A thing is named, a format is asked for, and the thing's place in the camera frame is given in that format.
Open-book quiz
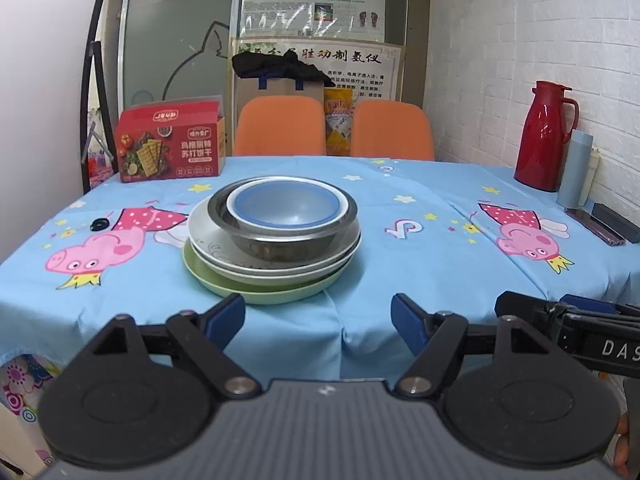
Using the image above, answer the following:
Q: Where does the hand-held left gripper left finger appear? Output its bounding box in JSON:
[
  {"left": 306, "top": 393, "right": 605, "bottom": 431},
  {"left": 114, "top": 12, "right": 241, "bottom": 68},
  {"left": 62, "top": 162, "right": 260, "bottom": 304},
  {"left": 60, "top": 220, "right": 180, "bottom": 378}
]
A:
[{"left": 75, "top": 292, "right": 263, "bottom": 401}]

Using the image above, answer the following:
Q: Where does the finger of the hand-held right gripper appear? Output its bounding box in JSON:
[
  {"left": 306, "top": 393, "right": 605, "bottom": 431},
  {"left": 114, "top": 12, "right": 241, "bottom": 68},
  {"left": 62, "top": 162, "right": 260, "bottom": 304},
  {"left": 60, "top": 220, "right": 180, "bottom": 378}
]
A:
[
  {"left": 557, "top": 294, "right": 640, "bottom": 319},
  {"left": 494, "top": 290, "right": 557, "bottom": 335}
]

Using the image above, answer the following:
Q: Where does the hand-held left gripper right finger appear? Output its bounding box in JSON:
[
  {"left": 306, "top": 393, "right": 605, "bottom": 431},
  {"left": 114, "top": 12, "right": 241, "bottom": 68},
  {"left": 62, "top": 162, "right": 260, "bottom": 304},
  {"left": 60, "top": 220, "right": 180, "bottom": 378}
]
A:
[{"left": 391, "top": 292, "right": 548, "bottom": 401}]

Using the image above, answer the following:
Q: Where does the pale green plate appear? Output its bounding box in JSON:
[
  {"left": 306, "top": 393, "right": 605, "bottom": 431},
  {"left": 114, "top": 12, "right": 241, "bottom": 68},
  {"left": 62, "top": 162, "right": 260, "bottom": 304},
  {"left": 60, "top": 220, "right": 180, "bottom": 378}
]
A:
[{"left": 181, "top": 237, "right": 362, "bottom": 306}]

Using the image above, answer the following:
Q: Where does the stainless steel bowl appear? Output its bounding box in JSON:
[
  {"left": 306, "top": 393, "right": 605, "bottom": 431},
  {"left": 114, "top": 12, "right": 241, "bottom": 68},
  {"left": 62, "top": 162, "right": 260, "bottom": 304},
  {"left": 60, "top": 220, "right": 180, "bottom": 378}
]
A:
[{"left": 207, "top": 176, "right": 362, "bottom": 263}]

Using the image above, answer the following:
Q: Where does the white floral print plate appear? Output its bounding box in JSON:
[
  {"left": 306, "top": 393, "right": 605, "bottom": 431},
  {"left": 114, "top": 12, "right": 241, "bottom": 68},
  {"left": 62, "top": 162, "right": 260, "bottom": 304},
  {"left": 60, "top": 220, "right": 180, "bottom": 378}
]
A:
[{"left": 187, "top": 195, "right": 363, "bottom": 281}]

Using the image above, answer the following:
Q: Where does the blue translucent plastic bowl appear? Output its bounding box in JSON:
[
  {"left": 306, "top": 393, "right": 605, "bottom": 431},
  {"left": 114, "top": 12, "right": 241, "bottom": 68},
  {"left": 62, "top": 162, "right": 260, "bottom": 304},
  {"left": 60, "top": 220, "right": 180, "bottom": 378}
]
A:
[{"left": 235, "top": 182, "right": 343, "bottom": 228}]

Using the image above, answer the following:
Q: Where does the person's right forearm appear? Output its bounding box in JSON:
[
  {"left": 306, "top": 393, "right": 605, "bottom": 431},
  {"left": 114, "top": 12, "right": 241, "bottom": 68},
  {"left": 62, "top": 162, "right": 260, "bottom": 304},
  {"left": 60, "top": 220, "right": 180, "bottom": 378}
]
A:
[{"left": 614, "top": 410, "right": 631, "bottom": 467}]

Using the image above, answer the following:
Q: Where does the blue cartoon print tablecloth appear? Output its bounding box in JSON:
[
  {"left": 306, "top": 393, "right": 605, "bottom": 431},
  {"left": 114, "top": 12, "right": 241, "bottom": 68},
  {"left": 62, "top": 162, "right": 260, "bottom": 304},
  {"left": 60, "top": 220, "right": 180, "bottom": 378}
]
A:
[{"left": 0, "top": 155, "right": 640, "bottom": 381}]

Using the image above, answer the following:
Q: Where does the dark red phone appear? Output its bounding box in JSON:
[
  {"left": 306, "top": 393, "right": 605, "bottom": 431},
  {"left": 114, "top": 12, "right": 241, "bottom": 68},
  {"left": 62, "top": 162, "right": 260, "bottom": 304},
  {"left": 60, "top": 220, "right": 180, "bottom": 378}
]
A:
[{"left": 564, "top": 206, "right": 626, "bottom": 248}]

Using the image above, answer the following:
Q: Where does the black case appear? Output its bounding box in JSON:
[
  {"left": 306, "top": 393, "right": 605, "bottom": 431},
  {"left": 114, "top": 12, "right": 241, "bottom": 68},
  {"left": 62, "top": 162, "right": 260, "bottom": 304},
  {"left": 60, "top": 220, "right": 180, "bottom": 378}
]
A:
[{"left": 591, "top": 202, "right": 640, "bottom": 243}]

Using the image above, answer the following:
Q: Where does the grey-blue tumbler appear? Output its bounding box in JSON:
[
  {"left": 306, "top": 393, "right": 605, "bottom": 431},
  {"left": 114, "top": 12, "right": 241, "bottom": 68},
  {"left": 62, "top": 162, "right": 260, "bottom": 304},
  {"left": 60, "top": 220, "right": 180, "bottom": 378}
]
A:
[{"left": 556, "top": 129, "right": 594, "bottom": 207}]

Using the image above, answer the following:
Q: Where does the red thermos jug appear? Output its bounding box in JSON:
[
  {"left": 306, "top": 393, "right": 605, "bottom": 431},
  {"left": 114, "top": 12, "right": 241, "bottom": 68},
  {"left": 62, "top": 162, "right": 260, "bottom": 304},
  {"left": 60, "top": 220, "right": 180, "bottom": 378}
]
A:
[{"left": 514, "top": 80, "right": 581, "bottom": 193}]

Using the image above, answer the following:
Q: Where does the red cardboard cracker box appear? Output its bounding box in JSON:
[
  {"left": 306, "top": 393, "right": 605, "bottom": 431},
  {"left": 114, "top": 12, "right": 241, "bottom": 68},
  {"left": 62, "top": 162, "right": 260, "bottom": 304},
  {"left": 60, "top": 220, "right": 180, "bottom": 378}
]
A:
[{"left": 116, "top": 96, "right": 227, "bottom": 184}]

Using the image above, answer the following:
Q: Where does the orange chair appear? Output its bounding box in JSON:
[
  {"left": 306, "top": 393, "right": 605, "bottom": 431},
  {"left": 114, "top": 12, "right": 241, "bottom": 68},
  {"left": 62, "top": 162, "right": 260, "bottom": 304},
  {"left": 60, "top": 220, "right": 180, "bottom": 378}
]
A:
[
  {"left": 350, "top": 100, "right": 436, "bottom": 162},
  {"left": 233, "top": 96, "right": 327, "bottom": 157}
]

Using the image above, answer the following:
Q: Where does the yellow snack bag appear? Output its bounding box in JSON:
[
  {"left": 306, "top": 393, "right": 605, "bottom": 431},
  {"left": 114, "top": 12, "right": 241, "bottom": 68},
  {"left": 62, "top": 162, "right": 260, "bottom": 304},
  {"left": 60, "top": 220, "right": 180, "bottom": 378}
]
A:
[{"left": 322, "top": 87, "right": 361, "bottom": 157}]

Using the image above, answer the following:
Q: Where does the floral patterned cloth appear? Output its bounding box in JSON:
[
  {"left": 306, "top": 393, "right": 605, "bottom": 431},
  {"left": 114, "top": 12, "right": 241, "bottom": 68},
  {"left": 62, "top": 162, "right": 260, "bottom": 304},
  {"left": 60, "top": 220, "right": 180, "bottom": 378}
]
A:
[{"left": 0, "top": 355, "right": 56, "bottom": 461}]

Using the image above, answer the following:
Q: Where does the black cloth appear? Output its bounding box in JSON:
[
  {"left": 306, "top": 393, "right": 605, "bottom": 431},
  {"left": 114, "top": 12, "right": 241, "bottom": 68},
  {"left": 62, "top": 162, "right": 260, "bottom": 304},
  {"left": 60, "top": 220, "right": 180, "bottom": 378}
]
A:
[{"left": 231, "top": 50, "right": 333, "bottom": 87}]

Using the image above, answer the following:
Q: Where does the frosted glass door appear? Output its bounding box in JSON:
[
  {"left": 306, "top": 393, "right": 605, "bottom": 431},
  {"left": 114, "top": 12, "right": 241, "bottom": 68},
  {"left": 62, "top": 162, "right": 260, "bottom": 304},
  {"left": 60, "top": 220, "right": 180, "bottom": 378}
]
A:
[{"left": 111, "top": 0, "right": 238, "bottom": 158}]

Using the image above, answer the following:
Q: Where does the black curved stand pole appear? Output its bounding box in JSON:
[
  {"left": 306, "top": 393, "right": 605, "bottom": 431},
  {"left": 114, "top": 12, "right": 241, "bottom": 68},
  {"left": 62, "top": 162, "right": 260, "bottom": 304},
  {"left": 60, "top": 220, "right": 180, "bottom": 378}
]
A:
[{"left": 80, "top": 0, "right": 121, "bottom": 196}]

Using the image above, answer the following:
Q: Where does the framed wall sign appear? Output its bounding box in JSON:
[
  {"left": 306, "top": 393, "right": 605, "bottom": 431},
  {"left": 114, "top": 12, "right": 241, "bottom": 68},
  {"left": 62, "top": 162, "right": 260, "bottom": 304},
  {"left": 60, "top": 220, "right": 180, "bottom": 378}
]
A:
[{"left": 229, "top": 36, "right": 405, "bottom": 106}]

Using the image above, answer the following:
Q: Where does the green wall poster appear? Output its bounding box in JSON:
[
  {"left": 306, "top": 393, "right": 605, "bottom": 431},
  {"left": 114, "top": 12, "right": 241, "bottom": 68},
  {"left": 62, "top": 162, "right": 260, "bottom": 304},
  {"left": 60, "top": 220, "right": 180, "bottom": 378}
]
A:
[{"left": 239, "top": 0, "right": 388, "bottom": 43}]

